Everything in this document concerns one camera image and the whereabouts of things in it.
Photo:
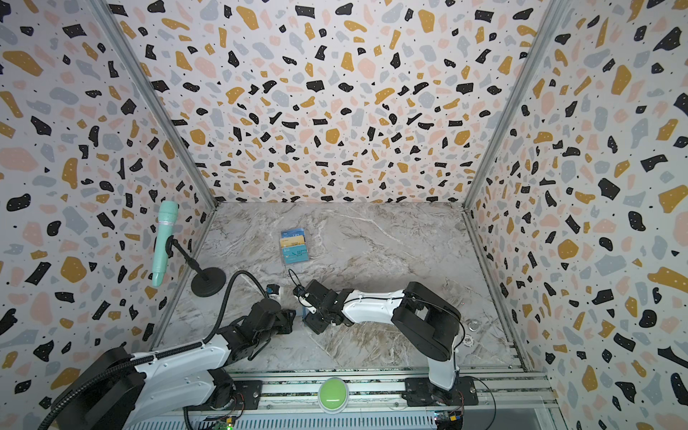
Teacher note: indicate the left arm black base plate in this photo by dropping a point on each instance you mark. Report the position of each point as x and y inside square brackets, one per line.
[236, 395]

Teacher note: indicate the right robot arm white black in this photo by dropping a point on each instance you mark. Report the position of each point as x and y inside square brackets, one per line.
[431, 324]

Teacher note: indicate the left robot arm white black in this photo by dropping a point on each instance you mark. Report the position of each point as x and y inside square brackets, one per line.
[121, 389]

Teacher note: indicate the green push button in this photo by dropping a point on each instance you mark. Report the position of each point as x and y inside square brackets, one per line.
[333, 395]

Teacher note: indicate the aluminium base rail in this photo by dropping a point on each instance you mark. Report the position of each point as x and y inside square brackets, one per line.
[387, 390]

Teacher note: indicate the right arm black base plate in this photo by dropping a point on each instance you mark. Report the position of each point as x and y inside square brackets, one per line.
[419, 392]

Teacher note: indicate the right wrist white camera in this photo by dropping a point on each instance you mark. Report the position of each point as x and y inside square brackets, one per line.
[299, 292]

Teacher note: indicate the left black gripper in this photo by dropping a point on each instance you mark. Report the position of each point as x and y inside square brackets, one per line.
[288, 316]

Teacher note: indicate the white ventilated cable duct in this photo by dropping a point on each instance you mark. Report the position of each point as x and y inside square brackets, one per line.
[347, 420]

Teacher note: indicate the clear box with cards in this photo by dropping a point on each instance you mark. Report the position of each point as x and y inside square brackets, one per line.
[293, 246]

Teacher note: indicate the mint green microphone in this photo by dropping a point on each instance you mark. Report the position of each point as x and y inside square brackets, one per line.
[167, 217]

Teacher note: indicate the blue leather card holder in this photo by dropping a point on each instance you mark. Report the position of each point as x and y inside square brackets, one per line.
[303, 312]

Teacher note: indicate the black microphone stand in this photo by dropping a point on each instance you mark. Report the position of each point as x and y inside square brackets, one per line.
[206, 282]

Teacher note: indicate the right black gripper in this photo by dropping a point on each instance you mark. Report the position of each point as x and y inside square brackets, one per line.
[311, 310]

